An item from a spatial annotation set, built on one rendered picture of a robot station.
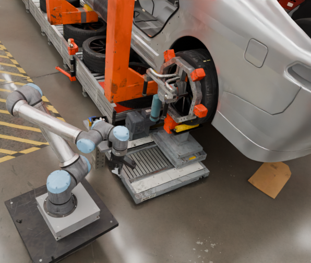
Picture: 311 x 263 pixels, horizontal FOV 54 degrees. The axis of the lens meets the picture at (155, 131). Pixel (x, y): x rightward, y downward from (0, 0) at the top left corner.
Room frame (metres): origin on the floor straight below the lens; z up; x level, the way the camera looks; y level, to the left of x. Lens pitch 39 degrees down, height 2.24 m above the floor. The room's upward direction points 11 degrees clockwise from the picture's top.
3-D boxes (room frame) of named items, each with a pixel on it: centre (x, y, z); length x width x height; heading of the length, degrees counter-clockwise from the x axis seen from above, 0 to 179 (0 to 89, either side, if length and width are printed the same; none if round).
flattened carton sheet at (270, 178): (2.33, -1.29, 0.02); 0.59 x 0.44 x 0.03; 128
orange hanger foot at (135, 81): (2.71, 0.19, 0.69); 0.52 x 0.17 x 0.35; 128
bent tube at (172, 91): (2.16, -0.09, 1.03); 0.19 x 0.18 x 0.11; 128
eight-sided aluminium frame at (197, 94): (2.31, -0.13, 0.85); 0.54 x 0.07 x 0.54; 38
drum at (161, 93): (2.27, -0.07, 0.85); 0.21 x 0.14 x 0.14; 128
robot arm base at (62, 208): (1.27, 0.56, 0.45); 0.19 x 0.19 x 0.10
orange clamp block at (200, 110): (2.07, -0.33, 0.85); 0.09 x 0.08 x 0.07; 38
